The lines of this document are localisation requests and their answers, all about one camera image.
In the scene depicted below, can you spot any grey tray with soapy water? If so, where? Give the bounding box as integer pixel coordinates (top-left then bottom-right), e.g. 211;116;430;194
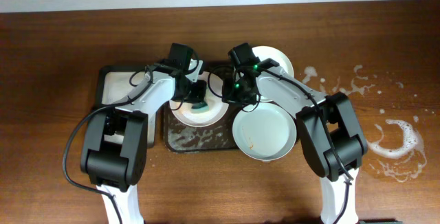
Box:
93;65;157;149

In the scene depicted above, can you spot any green yellow sponge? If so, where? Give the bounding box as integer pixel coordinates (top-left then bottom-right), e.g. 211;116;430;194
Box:
191;102;209;113

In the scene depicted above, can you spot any dark brown plastic tray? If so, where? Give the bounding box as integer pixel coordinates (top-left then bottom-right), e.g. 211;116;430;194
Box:
162;60;248;154

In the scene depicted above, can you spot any white plate with red stain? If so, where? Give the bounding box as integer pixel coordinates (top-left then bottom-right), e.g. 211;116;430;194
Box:
232;102;297;161

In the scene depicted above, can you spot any white plate at tray corner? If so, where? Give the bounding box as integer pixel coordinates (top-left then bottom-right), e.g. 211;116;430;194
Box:
252;46;294;102

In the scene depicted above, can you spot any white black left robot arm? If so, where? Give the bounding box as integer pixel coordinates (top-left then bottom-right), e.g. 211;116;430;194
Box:
80;60;204;223

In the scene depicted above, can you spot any white plate being scrubbed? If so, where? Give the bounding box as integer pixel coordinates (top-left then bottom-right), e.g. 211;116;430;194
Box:
169;87;229;127

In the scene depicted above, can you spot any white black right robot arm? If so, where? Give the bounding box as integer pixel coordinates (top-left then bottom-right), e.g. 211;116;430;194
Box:
222;58;368;223

